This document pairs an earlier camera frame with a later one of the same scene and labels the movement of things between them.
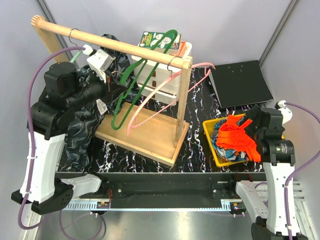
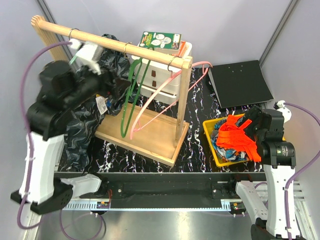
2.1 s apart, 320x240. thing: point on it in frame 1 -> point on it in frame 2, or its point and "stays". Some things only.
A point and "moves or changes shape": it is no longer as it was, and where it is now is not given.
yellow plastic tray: [208, 125] stays
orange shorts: [232, 135] stays
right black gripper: [253, 113] stays
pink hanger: [161, 83] moves or changes shape
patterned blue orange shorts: [228, 154] stays
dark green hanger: [127, 80] -> [135, 82]
